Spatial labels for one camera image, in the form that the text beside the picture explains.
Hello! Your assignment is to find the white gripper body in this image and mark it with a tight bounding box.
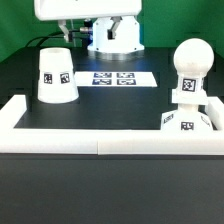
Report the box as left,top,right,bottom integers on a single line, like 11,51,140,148
34,0,142,21

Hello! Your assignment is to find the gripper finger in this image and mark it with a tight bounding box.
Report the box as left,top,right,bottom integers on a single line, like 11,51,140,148
58,20,71,42
107,16,122,40

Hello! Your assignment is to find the white lamp shade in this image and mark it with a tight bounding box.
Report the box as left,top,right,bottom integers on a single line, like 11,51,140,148
38,47,79,104

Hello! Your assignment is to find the white lamp bulb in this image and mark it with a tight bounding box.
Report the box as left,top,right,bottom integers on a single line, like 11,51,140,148
173,38,214,93

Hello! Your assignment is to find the white lamp base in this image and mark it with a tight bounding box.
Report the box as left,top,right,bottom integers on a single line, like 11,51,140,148
160,89,213,133

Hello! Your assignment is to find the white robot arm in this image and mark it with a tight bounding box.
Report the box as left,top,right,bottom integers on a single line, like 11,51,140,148
34,0,144,60

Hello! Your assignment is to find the white marker sheet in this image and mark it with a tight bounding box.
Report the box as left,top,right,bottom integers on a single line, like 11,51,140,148
74,71,157,87

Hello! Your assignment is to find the white U-shaped fence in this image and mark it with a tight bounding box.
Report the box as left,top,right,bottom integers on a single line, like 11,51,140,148
0,95,224,155

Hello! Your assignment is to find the grey thin cable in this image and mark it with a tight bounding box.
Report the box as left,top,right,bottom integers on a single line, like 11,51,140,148
69,19,77,48

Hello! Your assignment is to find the black cable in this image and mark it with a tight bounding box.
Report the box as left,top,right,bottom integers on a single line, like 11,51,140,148
25,27,94,48

